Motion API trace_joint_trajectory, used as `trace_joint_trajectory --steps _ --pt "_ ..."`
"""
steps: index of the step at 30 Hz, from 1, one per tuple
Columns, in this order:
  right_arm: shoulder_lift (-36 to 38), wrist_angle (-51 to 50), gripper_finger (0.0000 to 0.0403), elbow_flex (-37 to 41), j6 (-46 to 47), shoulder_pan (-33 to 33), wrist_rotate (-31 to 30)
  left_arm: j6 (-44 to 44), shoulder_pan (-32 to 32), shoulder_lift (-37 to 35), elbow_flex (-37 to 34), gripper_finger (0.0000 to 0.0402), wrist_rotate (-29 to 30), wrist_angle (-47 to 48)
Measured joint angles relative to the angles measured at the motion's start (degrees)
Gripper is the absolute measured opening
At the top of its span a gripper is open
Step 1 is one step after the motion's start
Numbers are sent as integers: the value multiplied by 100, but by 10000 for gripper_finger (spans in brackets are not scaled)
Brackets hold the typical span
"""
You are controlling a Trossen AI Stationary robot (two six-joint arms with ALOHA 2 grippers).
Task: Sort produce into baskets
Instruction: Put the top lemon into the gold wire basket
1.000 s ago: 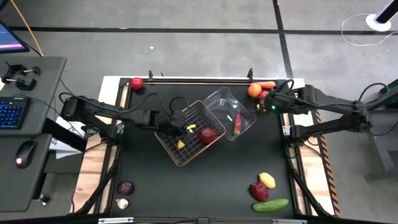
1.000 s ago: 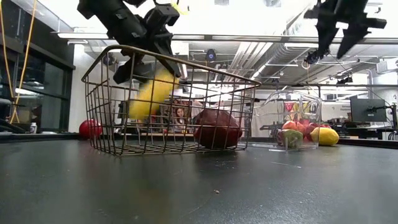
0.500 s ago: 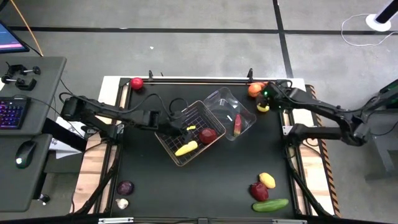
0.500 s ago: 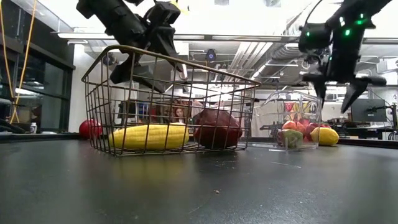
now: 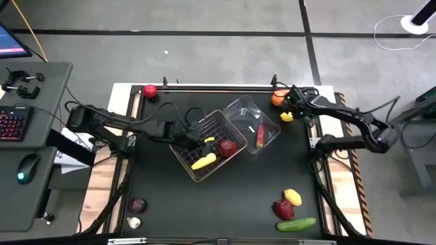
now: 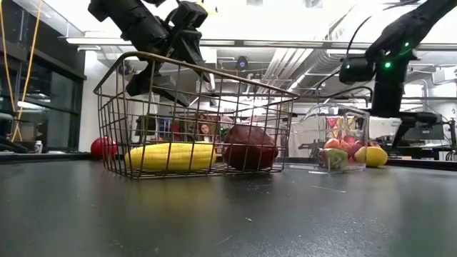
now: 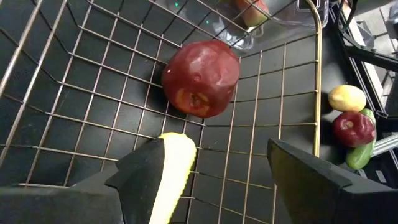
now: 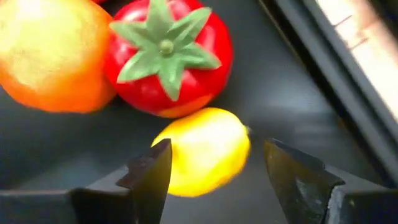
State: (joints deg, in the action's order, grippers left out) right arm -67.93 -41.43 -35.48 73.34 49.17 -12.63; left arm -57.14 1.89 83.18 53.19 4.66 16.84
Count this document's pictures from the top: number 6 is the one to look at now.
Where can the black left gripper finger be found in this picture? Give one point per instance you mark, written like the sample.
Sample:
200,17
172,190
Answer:
191,46
157,85

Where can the dark computer monitor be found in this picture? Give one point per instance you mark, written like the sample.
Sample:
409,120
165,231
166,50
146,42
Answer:
428,132

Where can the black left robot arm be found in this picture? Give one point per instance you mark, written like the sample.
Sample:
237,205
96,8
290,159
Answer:
118,18

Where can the black ceiling camera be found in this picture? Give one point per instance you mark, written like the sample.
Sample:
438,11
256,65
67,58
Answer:
242,63

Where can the clear plastic bin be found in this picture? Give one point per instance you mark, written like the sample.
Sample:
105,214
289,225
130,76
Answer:
310,142

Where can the long ceiling light beam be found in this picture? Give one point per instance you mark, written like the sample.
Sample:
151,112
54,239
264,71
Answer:
267,43

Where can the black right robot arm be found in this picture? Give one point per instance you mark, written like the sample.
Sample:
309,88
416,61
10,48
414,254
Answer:
414,25

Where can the small orange-red fruit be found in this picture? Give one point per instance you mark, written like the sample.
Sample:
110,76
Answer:
373,144

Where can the orange round fruit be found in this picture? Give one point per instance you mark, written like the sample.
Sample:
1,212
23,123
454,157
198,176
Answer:
332,143

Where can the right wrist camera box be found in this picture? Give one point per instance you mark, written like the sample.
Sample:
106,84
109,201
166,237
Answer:
357,70

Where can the yellow lemon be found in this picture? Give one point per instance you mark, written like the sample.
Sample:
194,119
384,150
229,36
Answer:
375,157

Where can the yellow corn cob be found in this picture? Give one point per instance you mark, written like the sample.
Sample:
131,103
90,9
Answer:
171,157

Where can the small white bottle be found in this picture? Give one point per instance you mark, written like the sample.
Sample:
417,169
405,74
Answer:
38,146

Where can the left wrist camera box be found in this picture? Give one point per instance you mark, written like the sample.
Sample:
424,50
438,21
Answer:
189,14

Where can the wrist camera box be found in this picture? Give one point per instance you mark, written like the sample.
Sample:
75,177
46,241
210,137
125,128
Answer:
357,70
189,14

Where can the green round produce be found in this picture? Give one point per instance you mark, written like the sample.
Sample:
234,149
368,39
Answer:
333,159

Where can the small dark screen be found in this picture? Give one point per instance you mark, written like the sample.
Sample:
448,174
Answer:
146,125

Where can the person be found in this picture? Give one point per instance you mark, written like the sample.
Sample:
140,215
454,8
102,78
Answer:
204,131

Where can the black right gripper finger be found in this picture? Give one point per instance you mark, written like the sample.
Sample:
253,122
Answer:
425,118

